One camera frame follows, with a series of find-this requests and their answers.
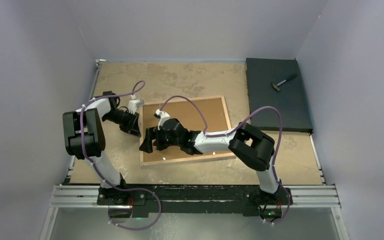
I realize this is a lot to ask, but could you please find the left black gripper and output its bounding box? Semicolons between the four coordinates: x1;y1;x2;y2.
102;109;141;137

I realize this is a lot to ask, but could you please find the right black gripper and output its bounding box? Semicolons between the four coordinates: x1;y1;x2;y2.
140;125;183;153

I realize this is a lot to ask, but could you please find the white wooden picture frame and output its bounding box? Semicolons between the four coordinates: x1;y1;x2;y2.
139;95;237;167

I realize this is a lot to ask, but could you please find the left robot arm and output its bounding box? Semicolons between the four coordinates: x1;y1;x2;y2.
62;91;144;205

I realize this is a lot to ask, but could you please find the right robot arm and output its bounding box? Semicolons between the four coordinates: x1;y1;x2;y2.
139;118;281;204

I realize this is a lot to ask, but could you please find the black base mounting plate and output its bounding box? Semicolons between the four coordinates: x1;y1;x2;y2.
97;183;293;218

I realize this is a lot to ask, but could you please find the small hammer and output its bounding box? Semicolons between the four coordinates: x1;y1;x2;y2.
272;73;298;92

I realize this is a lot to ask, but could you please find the black foam block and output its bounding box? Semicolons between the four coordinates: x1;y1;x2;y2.
245;58;314;134

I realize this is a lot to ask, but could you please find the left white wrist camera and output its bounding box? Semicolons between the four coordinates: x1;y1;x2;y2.
127;94;145;115

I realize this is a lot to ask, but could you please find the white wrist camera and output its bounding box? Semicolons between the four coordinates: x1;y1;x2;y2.
154;109;171;130
127;94;145;115

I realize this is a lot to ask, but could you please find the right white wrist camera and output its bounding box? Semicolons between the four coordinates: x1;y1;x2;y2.
154;109;171;130

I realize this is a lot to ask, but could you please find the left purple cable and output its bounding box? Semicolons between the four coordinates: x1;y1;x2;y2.
79;80;162;232

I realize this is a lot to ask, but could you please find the purple cable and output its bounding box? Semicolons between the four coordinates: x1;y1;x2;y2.
159;95;292;227
79;80;162;232

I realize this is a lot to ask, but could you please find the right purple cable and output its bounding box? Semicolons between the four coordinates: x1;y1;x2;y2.
159;95;292;227

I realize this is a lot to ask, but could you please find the aluminium rail frame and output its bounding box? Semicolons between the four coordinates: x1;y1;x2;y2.
41;61;349;240

